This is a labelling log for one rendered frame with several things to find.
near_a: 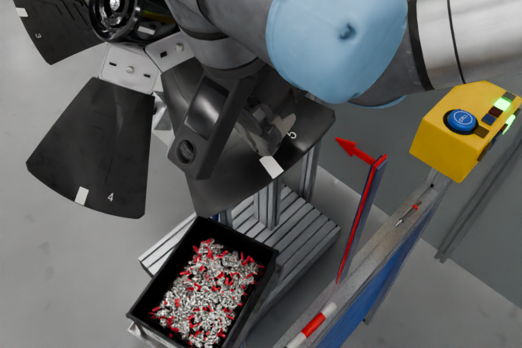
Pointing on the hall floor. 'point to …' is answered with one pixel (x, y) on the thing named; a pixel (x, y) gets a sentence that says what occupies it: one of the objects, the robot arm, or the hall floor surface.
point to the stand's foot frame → (307, 248)
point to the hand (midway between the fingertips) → (261, 152)
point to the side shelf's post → (310, 161)
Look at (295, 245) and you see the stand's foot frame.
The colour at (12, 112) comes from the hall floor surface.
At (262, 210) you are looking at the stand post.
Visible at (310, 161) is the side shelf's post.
